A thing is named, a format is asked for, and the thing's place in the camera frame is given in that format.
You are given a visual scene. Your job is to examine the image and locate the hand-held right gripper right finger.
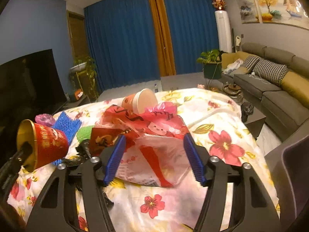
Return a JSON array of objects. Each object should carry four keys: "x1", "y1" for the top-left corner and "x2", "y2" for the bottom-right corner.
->
[{"x1": 183, "y1": 133, "x2": 282, "y2": 232}]

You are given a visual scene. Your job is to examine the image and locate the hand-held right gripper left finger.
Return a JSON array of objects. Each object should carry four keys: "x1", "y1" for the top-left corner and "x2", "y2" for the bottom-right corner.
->
[{"x1": 25, "y1": 135, "x2": 127, "y2": 232}]

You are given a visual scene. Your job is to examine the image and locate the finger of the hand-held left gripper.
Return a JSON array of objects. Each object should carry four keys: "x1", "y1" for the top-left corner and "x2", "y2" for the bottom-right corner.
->
[
  {"x1": 0, "y1": 157, "x2": 24, "y2": 200},
  {"x1": 14, "y1": 142, "x2": 33, "y2": 162}
]

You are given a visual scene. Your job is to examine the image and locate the red paper cup gold interior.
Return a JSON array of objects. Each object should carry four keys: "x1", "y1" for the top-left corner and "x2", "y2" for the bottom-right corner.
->
[{"x1": 16, "y1": 119, "x2": 70, "y2": 172}]

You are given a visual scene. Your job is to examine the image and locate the red printed plastic bag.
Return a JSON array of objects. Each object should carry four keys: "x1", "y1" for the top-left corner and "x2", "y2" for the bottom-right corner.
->
[{"x1": 91, "y1": 104, "x2": 192, "y2": 188}]

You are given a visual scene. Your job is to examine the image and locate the pink plastic bag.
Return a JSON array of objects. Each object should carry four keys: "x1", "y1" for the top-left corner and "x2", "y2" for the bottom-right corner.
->
[{"x1": 145, "y1": 101, "x2": 178, "y2": 114}]

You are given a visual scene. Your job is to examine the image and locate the orange white paper cup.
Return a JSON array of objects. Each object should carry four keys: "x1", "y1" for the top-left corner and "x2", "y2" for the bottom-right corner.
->
[{"x1": 121, "y1": 88, "x2": 158, "y2": 114}]

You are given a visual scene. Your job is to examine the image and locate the grey plastic bin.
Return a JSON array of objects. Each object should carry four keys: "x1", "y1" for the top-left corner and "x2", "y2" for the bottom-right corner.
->
[{"x1": 264, "y1": 128, "x2": 309, "y2": 232}]

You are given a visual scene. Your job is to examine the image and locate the person's left forearm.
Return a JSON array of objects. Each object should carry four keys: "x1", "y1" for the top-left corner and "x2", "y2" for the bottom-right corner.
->
[{"x1": 0, "y1": 203, "x2": 26, "y2": 232}]

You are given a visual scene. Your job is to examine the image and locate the red printed packet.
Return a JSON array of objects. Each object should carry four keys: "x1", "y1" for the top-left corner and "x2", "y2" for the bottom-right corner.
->
[{"x1": 90, "y1": 128, "x2": 126, "y2": 156}]

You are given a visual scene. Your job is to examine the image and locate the purple plastic bag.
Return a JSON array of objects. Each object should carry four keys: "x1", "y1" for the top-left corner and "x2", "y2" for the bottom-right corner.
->
[{"x1": 35, "y1": 113, "x2": 53, "y2": 127}]

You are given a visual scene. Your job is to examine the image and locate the green foam net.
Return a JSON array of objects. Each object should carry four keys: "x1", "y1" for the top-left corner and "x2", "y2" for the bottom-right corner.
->
[{"x1": 77, "y1": 127, "x2": 93, "y2": 142}]

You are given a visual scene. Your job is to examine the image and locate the floral printed blanket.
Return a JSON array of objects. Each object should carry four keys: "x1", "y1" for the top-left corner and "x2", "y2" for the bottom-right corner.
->
[{"x1": 6, "y1": 88, "x2": 282, "y2": 232}]

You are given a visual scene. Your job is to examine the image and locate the blue foam net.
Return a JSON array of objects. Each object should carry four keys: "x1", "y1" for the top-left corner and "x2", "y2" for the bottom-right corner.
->
[{"x1": 52, "y1": 111, "x2": 82, "y2": 166}]

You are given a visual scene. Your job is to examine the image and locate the black television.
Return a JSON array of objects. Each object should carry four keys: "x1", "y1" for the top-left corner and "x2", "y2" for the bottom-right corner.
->
[{"x1": 0, "y1": 49, "x2": 68, "y2": 150}]

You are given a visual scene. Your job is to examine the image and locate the grey tv cabinet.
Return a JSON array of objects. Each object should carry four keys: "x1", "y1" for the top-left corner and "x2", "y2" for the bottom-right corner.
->
[{"x1": 55, "y1": 94, "x2": 90, "y2": 113}]

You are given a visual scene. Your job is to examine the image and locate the dark glass coffee table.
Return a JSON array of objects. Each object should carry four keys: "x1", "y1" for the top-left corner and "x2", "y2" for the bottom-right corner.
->
[{"x1": 243, "y1": 116, "x2": 266, "y2": 140}]

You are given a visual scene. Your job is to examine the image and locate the dark glass ashtray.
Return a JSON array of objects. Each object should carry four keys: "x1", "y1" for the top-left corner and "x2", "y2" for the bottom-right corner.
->
[{"x1": 241, "y1": 101, "x2": 254, "y2": 122}]

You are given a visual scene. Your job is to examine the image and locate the wooden plant stand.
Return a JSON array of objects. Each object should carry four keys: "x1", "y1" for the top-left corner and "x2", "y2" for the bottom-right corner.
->
[{"x1": 72, "y1": 71, "x2": 93, "y2": 102}]

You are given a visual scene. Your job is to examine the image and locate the potted plant dark green pot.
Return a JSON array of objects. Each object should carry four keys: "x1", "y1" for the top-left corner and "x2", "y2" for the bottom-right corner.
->
[{"x1": 197, "y1": 49, "x2": 224, "y2": 89}]

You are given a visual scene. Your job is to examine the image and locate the grey and yellow sofa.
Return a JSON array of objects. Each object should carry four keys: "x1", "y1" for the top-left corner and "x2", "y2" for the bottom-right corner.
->
[{"x1": 221, "y1": 42, "x2": 309, "y2": 142}]

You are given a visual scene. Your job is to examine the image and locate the trailing plant white pot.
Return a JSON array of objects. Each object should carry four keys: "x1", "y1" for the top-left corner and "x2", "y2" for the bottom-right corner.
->
[{"x1": 70, "y1": 56, "x2": 99, "y2": 102}]

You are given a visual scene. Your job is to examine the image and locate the white clothes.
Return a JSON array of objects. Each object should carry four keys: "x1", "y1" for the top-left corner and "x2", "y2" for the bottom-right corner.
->
[{"x1": 222, "y1": 58, "x2": 244, "y2": 74}]

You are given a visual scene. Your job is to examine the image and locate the black white patterned pillow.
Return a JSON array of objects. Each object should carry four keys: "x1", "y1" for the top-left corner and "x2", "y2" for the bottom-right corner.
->
[
  {"x1": 241, "y1": 54, "x2": 262, "y2": 73},
  {"x1": 252, "y1": 58, "x2": 289, "y2": 86}
]

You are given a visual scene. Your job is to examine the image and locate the blue curtain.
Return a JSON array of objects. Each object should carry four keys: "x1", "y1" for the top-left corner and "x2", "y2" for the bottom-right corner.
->
[
  {"x1": 161, "y1": 0, "x2": 226, "y2": 74},
  {"x1": 84, "y1": 0, "x2": 161, "y2": 92}
]

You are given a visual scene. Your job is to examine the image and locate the yellow pillow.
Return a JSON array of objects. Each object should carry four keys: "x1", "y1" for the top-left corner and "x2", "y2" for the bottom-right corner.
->
[{"x1": 281, "y1": 71, "x2": 309, "y2": 102}]

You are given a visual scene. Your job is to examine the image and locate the brown wooden door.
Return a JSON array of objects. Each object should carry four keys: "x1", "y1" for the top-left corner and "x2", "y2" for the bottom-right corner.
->
[{"x1": 66, "y1": 10, "x2": 90, "y2": 61}]

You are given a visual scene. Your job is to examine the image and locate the orange curtain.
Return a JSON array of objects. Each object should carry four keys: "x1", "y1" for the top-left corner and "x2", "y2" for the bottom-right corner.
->
[{"x1": 147, "y1": 0, "x2": 177, "y2": 76}]

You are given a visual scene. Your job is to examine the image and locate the white standing air conditioner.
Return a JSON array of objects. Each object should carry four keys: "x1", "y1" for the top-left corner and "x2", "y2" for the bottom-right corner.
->
[{"x1": 215, "y1": 10, "x2": 233, "y2": 53}]

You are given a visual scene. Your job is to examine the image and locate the gold red flower ornament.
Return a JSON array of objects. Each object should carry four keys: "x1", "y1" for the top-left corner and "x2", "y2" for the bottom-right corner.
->
[{"x1": 212, "y1": 0, "x2": 227, "y2": 11}]

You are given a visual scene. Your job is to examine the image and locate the small landscape painting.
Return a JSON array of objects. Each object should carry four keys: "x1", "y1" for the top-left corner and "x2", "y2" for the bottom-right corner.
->
[{"x1": 235, "y1": 0, "x2": 260, "y2": 24}]

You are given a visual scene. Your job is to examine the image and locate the sailboat and tree painting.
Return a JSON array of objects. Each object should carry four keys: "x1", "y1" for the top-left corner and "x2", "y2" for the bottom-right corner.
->
[{"x1": 253, "y1": 0, "x2": 309, "y2": 31}]

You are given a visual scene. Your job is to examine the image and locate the white charging cable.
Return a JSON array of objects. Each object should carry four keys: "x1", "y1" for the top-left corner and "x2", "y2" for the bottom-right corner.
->
[{"x1": 251, "y1": 71, "x2": 268, "y2": 83}]

